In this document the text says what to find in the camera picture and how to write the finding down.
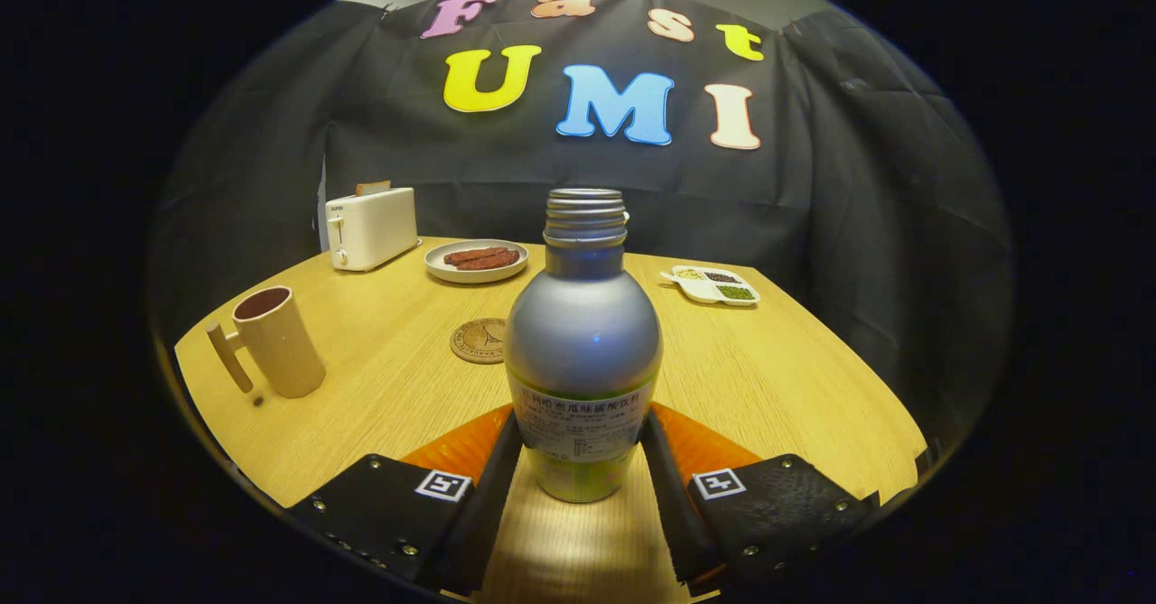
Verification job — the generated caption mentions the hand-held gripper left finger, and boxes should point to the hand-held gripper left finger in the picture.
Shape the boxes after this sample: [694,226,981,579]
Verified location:
[287,403,525,598]

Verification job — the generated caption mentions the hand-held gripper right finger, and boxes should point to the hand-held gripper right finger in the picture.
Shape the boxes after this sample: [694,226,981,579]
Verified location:
[639,401,881,598]

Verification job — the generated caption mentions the round wooden coaster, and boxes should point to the round wooden coaster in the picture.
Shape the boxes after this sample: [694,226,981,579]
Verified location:
[450,318,508,366]

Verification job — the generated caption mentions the silver juice bottle green label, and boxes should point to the silver juice bottle green label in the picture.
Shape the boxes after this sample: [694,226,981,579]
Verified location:
[503,188,665,504]

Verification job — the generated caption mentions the beige cup with handle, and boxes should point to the beige cup with handle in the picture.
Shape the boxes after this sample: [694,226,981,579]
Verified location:
[206,285,328,400]

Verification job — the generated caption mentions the wooden table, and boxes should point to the wooden table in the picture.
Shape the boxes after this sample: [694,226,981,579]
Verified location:
[173,237,929,604]

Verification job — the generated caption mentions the white divided dish of beans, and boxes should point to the white divided dish of beans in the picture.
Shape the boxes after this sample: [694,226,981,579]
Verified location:
[659,265,761,307]

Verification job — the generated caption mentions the white round plate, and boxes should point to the white round plate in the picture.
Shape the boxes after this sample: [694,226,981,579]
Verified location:
[424,239,530,284]

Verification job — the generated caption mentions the brown meat slices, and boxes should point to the brown meat slices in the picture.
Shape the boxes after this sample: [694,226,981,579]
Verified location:
[443,246,521,271]

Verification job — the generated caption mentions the white toaster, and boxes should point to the white toaster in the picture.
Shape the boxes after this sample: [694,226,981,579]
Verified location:
[324,187,422,273]

